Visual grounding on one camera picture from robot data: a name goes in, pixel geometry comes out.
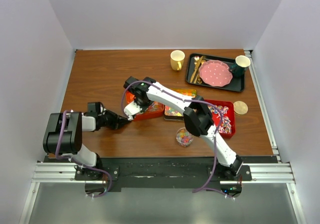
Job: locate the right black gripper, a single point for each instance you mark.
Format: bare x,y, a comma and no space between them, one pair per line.
144,108

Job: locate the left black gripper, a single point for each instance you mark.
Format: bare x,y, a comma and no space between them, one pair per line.
117,122

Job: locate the orange tray of candies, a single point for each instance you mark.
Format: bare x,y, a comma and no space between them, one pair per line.
155,110

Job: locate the gold tin of gummies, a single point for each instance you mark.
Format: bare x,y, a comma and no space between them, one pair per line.
172,114

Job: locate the clear plastic jar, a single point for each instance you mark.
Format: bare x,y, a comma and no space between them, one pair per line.
183,137

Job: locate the red tray of lollipops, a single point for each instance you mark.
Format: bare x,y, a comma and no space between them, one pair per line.
227,128

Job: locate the gold jar lid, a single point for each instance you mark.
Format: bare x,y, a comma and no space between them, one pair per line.
240,107

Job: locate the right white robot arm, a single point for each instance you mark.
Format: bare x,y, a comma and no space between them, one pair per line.
197,118

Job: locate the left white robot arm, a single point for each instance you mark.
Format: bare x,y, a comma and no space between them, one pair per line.
63,137

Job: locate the yellow mug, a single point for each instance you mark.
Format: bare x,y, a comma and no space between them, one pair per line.
177,59

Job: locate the gold knife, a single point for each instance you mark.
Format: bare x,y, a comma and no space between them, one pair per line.
201,61

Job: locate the gold fork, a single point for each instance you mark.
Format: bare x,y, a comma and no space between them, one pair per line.
195,68

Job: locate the pink dotted plate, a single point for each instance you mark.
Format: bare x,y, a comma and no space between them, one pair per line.
215,73

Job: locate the dark green mug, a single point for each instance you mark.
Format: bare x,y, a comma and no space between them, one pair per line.
239,66

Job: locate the aluminium frame rail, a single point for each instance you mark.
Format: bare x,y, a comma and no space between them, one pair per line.
259,172

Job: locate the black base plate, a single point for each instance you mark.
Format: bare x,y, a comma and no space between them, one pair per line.
173,172

